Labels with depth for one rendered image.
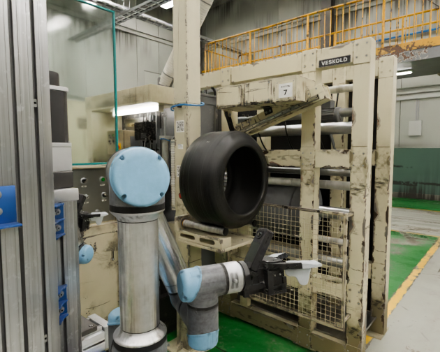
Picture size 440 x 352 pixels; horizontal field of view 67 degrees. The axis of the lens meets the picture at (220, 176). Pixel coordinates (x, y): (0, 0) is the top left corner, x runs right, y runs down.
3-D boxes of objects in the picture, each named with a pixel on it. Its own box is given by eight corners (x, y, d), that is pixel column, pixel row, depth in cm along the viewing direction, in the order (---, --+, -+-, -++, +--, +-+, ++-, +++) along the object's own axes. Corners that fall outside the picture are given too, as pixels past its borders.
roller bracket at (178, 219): (174, 231, 207) (174, 216, 206) (216, 221, 237) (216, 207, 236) (177, 232, 204) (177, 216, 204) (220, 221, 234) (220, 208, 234)
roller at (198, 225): (181, 227, 208) (181, 220, 207) (186, 225, 211) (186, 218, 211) (223, 236, 185) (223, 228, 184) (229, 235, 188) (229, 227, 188)
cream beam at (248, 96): (215, 109, 227) (215, 87, 226) (238, 112, 246) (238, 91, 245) (295, 100, 188) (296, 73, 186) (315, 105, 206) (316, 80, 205)
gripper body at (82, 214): (77, 225, 158) (58, 232, 147) (78, 208, 157) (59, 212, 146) (90, 228, 156) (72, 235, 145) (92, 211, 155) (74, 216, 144)
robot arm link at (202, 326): (207, 326, 89) (207, 286, 88) (224, 349, 79) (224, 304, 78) (179, 332, 86) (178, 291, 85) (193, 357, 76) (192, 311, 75)
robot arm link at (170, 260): (94, 158, 85) (168, 314, 96) (96, 158, 75) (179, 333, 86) (136, 140, 89) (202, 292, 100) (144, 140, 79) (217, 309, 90)
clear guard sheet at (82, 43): (24, 167, 174) (15, -22, 167) (116, 163, 215) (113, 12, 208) (25, 167, 173) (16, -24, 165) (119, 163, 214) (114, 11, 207)
